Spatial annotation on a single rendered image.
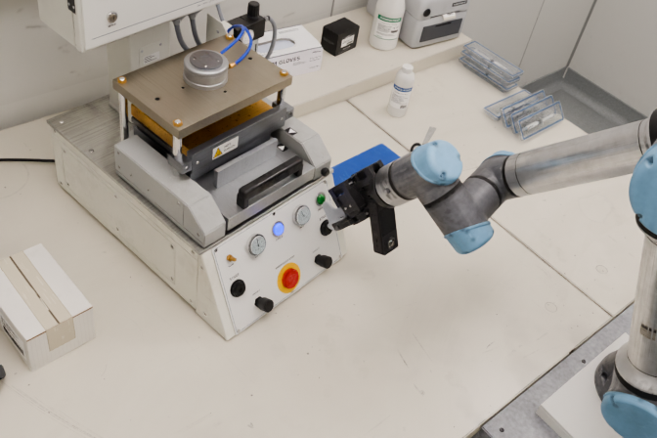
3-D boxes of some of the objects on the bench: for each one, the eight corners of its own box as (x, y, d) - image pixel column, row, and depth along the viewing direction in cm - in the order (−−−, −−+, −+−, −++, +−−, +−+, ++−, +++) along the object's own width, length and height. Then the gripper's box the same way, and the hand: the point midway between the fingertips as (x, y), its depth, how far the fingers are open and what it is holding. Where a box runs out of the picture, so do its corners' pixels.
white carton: (222, 63, 194) (224, 38, 189) (297, 47, 205) (300, 23, 200) (244, 88, 187) (246, 64, 182) (321, 70, 198) (325, 46, 193)
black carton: (319, 47, 206) (323, 24, 202) (340, 37, 212) (344, 16, 207) (334, 57, 204) (338, 35, 199) (356, 47, 209) (360, 25, 205)
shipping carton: (-19, 302, 134) (-26, 269, 128) (51, 273, 141) (45, 240, 135) (26, 374, 125) (19, 343, 119) (98, 339, 132) (94, 308, 126)
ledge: (175, 76, 194) (175, 62, 191) (401, 7, 240) (404, -6, 237) (240, 140, 179) (242, 125, 176) (469, 53, 225) (473, 40, 222)
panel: (235, 335, 137) (210, 248, 129) (341, 256, 155) (326, 177, 147) (241, 338, 135) (217, 251, 127) (349, 259, 154) (333, 178, 146)
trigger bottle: (368, 34, 215) (384, -47, 199) (395, 37, 216) (415, -43, 199) (369, 50, 209) (386, -32, 192) (397, 54, 210) (416, -28, 193)
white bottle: (387, 105, 199) (399, 59, 189) (406, 109, 199) (417, 63, 189) (385, 115, 195) (397, 69, 185) (404, 119, 195) (416, 73, 185)
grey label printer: (363, 11, 225) (372, -42, 213) (413, 0, 235) (425, -51, 223) (413, 53, 211) (426, -1, 200) (463, 40, 221) (480, -12, 210)
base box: (58, 187, 158) (49, 123, 147) (194, 121, 181) (196, 62, 170) (226, 342, 136) (232, 282, 124) (358, 245, 159) (372, 187, 147)
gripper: (390, 153, 134) (328, 188, 151) (358, 173, 128) (296, 207, 145) (415, 193, 134) (349, 224, 151) (384, 215, 129) (320, 244, 145)
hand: (334, 226), depth 147 cm, fingers closed
